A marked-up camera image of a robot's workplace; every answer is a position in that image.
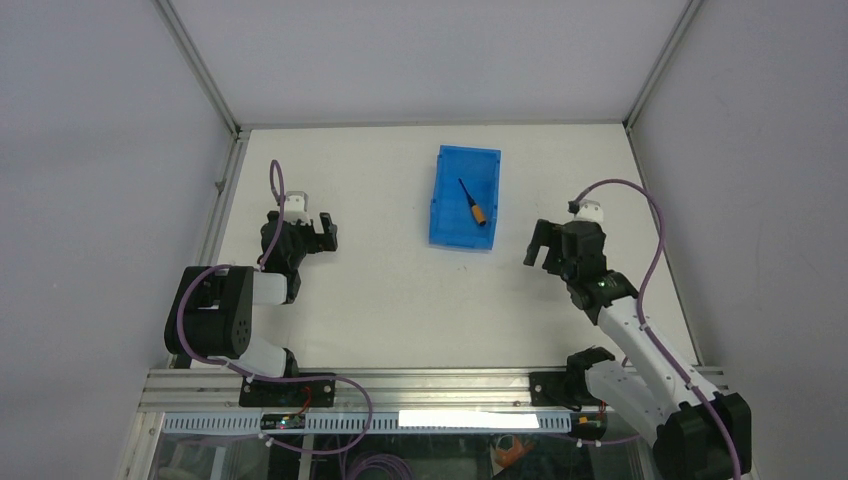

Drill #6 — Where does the orange object under table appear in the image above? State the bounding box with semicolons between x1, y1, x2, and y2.
493;435;535;468

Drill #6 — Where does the aluminium frame rail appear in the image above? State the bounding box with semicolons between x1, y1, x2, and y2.
138;367;564;413

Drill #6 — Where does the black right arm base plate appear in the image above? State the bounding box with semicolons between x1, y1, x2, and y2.
528;370;601;411

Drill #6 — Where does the blue plastic bin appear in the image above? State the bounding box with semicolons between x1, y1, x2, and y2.
428;145;501;251

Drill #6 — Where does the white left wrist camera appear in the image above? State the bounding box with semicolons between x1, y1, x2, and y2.
282;191;312;225

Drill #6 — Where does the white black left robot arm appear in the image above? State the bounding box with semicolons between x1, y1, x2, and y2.
163;211;338;406

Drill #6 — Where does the orange black screwdriver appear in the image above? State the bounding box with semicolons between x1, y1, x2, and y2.
458;178;487;227

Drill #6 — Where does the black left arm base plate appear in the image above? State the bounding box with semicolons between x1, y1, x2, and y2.
238;373;336;409

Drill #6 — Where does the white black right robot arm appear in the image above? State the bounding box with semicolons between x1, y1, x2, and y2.
524;219;752;479

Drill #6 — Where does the white slotted cable duct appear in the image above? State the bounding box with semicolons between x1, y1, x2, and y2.
162;409;572;436

